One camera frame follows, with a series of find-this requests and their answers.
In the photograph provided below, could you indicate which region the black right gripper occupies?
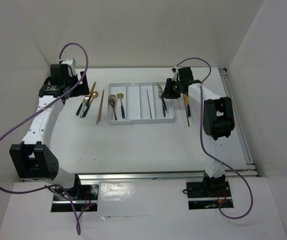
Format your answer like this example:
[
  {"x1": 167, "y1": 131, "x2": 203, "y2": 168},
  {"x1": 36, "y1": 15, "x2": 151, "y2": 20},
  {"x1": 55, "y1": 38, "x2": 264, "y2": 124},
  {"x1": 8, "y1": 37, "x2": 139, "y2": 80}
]
[{"x1": 160, "y1": 78, "x2": 183, "y2": 99}]

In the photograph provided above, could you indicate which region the silver fork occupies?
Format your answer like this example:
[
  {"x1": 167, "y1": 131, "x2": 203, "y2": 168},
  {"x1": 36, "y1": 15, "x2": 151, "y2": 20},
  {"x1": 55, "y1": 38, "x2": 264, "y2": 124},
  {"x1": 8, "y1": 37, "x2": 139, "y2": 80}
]
[{"x1": 158, "y1": 89, "x2": 166, "y2": 118}]

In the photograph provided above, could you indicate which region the gold fork green handle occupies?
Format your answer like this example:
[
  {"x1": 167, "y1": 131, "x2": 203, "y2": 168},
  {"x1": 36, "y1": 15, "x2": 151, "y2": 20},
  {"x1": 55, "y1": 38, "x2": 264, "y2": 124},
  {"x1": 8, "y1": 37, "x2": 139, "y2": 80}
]
[
  {"x1": 156, "y1": 83, "x2": 167, "y2": 118},
  {"x1": 75, "y1": 95, "x2": 89, "y2": 116}
]

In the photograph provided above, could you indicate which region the metal chopstick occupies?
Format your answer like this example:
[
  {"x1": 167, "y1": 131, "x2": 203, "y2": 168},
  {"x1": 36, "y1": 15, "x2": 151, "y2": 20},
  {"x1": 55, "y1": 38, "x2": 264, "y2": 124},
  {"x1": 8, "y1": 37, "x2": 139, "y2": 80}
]
[{"x1": 146, "y1": 89, "x2": 153, "y2": 119}]

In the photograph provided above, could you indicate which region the gold spoon green handle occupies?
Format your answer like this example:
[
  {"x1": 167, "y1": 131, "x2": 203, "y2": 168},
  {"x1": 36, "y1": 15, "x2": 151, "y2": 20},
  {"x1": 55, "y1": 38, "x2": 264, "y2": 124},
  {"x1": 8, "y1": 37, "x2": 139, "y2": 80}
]
[
  {"x1": 81, "y1": 91, "x2": 99, "y2": 118},
  {"x1": 116, "y1": 92, "x2": 125, "y2": 119}
]

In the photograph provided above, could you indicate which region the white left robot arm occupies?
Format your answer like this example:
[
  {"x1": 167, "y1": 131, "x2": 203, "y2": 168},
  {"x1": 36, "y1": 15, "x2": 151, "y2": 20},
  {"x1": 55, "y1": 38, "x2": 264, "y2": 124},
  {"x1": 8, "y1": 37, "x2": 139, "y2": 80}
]
[{"x1": 9, "y1": 58, "x2": 90, "y2": 200}]

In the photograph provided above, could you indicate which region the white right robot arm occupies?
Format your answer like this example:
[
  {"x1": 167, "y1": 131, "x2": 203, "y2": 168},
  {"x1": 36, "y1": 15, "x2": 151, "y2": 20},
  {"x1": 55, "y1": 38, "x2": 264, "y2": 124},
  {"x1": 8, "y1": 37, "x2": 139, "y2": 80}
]
[{"x1": 161, "y1": 67, "x2": 235, "y2": 197}]

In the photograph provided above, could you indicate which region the brown chopstick right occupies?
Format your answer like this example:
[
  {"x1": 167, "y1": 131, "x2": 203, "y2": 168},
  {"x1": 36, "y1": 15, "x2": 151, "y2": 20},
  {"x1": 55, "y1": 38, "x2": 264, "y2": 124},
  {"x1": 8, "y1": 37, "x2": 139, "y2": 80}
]
[{"x1": 183, "y1": 94, "x2": 190, "y2": 127}]

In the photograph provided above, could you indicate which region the white cutlery tray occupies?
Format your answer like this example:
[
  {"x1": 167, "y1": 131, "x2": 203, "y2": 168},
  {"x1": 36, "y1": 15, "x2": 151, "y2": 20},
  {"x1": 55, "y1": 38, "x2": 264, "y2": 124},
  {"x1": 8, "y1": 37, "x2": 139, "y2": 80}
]
[{"x1": 107, "y1": 82, "x2": 175, "y2": 126}]

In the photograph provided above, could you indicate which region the brown chopstick pair left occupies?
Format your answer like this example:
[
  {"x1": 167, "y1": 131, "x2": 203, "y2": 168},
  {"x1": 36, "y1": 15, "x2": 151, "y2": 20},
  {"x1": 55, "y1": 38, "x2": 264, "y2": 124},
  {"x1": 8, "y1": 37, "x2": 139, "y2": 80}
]
[{"x1": 96, "y1": 89, "x2": 105, "y2": 125}]

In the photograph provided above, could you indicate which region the gold knife green handle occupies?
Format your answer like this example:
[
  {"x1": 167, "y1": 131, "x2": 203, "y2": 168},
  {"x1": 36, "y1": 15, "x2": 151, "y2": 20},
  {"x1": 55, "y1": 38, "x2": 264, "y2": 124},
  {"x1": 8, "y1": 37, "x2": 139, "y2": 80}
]
[
  {"x1": 79, "y1": 81, "x2": 97, "y2": 119},
  {"x1": 183, "y1": 94, "x2": 191, "y2": 117}
]

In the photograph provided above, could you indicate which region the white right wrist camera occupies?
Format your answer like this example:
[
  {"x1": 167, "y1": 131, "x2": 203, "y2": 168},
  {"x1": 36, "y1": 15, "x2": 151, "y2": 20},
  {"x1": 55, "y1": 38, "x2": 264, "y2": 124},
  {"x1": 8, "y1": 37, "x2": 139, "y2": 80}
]
[{"x1": 171, "y1": 66, "x2": 181, "y2": 82}]

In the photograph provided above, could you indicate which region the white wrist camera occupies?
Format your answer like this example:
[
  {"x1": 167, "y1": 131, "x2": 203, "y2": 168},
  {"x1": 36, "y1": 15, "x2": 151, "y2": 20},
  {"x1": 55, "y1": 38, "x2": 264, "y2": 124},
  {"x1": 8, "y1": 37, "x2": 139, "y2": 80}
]
[
  {"x1": 58, "y1": 58, "x2": 76, "y2": 76},
  {"x1": 171, "y1": 66, "x2": 181, "y2": 82}
]

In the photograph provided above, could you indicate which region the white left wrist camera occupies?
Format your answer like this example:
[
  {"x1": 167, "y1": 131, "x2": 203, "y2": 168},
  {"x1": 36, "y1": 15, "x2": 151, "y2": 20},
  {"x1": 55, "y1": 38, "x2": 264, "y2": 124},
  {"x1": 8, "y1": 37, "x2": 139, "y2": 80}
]
[{"x1": 58, "y1": 58, "x2": 76, "y2": 76}]

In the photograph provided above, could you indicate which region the gold knife left green handle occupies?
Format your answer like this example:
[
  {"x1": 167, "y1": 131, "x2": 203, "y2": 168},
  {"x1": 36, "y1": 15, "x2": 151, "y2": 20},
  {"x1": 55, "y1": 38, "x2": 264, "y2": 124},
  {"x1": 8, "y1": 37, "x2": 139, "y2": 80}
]
[{"x1": 79, "y1": 81, "x2": 97, "y2": 119}]

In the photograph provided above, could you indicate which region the aluminium rail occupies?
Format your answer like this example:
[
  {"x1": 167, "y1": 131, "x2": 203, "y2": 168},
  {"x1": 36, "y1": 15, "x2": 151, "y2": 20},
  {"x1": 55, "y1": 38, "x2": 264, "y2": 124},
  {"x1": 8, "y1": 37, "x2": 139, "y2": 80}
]
[{"x1": 23, "y1": 169, "x2": 259, "y2": 182}]

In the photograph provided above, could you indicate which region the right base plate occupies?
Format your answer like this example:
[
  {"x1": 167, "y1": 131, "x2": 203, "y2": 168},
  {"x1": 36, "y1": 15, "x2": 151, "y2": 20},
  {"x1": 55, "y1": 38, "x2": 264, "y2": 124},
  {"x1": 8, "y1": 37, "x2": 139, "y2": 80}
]
[{"x1": 182, "y1": 181, "x2": 234, "y2": 210}]

